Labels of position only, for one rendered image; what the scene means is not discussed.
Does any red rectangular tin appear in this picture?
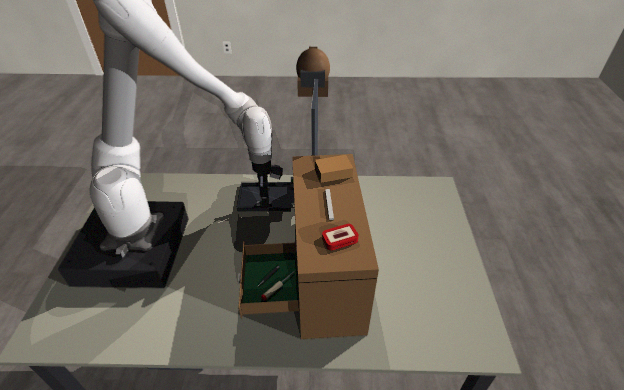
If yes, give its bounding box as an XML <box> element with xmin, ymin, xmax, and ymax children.
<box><xmin>322</xmin><ymin>224</ymin><xmax>358</xmax><ymax>250</ymax></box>

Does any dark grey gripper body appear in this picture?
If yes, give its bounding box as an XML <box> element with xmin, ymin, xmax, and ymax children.
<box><xmin>252</xmin><ymin>160</ymin><xmax>271</xmax><ymax>181</ymax></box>

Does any brown wooden tool chest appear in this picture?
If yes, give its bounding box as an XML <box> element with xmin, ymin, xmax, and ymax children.
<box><xmin>238</xmin><ymin>154</ymin><xmax>379</xmax><ymax>339</ymax></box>

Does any cream-handled screwdriver with red band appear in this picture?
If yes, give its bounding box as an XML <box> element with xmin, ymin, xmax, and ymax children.
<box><xmin>261</xmin><ymin>271</ymin><xmax>295</xmax><ymax>301</ymax></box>

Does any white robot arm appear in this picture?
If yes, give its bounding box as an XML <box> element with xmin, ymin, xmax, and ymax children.
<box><xmin>90</xmin><ymin>0</ymin><xmax>272</xmax><ymax>257</ymax></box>

